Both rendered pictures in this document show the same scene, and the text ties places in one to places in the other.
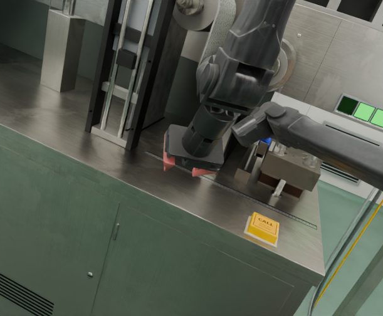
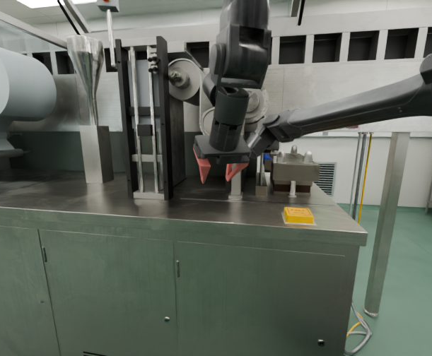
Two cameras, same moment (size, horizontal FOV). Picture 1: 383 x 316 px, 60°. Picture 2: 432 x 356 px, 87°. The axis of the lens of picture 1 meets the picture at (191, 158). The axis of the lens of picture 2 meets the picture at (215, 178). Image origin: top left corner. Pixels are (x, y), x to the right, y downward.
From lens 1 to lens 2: 0.21 m
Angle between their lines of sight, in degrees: 12
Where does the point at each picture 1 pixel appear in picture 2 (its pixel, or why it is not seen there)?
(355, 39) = (298, 77)
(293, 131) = (293, 121)
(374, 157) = (375, 95)
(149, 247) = (210, 271)
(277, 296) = (334, 271)
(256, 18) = not seen: outside the picture
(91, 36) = (117, 141)
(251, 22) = not seen: outside the picture
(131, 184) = (178, 218)
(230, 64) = (232, 29)
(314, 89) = not seen: hidden behind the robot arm
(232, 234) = (276, 227)
